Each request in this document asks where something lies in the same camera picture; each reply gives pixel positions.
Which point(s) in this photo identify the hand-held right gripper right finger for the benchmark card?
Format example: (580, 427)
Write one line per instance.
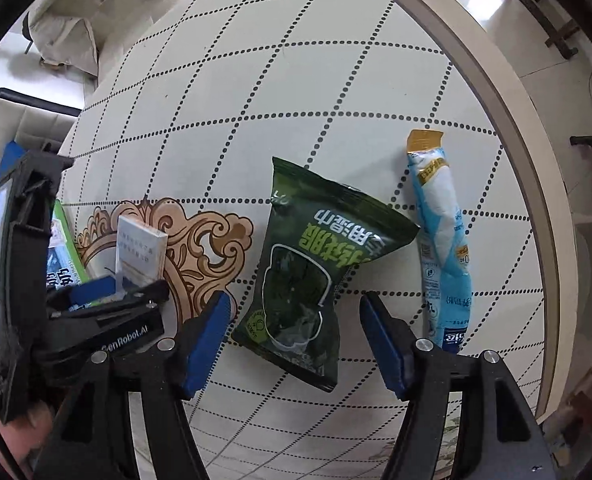
(382, 345)

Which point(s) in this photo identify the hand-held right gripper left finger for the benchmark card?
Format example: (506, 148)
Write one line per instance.
(206, 342)

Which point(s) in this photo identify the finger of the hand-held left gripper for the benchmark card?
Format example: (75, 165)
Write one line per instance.
(120, 327)
(93, 291)

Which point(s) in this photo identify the small white box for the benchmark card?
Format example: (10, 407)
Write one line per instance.
(140, 250)

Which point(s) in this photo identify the dark green wipes packet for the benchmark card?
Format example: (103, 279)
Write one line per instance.
(308, 275)

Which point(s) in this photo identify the person's left hand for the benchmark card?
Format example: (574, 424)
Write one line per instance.
(28, 432)

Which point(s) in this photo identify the green and blue packet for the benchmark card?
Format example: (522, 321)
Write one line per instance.
(65, 255)

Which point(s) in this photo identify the blue and white tube packet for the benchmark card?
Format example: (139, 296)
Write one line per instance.
(443, 245)

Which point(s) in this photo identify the black and white chair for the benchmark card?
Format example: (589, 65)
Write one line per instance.
(20, 125)

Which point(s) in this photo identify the cream puffer jacket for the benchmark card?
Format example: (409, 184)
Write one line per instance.
(90, 15)

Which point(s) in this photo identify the dark wooden chair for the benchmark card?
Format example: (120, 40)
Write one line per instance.
(546, 5)

